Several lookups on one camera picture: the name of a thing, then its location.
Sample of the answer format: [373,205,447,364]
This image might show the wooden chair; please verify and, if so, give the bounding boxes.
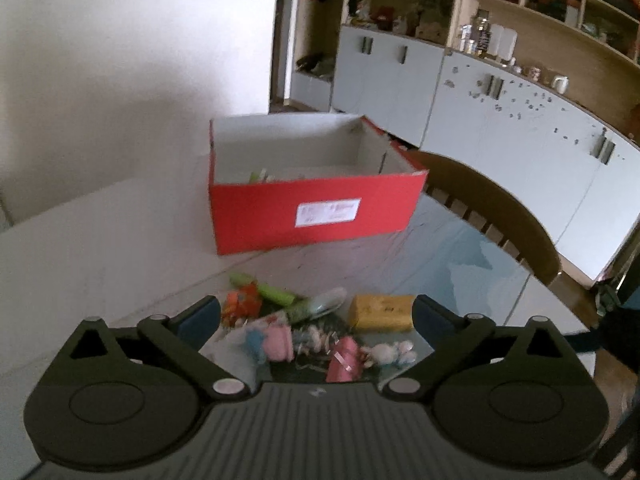
[412,150,562,286]

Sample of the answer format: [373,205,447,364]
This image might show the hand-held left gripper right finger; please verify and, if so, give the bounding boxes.
[382,294,576,403]

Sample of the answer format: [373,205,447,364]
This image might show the red cardboard box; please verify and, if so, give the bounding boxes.
[207,112,430,257]

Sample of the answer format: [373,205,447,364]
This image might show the yellow box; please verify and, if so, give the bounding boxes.
[348,294,416,332]

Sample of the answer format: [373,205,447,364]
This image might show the shelf figurines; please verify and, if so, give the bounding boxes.
[346,0,452,42]

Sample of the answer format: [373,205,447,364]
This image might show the orange toy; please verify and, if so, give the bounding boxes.
[222,282,263,328]

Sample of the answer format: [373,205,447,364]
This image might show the pink packet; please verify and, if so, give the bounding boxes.
[326,337,364,384]

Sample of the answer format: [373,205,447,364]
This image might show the green cylindrical tube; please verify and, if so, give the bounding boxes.
[229,272,302,307]

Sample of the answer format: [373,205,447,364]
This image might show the white wooden cabinet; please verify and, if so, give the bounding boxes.
[289,0,640,288]

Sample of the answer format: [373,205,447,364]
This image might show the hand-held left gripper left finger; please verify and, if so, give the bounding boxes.
[65,295,251,403]

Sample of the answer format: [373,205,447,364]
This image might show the white canisters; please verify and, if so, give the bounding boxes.
[489,23,519,62]

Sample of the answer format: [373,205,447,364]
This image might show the metal bottles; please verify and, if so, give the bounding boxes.
[459,10,492,55]

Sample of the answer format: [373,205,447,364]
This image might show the pink plush toy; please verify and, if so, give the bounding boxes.
[262,322,296,363]

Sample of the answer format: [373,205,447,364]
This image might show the beaded keychain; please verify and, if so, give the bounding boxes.
[292,325,337,362]

